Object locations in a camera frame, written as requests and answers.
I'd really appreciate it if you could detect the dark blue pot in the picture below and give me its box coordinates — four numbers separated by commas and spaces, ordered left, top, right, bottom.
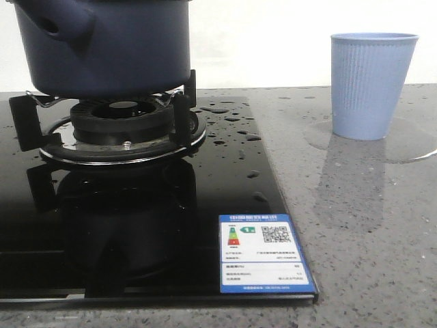
13, 1, 191, 98

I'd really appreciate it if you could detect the light blue ribbed cup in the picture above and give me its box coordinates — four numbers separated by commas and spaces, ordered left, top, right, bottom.
331, 33, 419, 141

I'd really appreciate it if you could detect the black pot support grate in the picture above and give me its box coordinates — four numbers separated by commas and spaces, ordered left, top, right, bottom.
9, 71, 205, 165

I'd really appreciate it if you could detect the blue energy label sticker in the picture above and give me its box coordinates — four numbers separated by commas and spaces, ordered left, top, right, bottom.
218, 214, 317, 295

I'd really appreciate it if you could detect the black round gas burner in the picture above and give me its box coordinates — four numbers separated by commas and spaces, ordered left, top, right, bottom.
40, 94, 206, 165

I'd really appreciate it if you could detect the black glass gas stove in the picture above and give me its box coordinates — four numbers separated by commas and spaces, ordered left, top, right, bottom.
1, 97, 319, 308

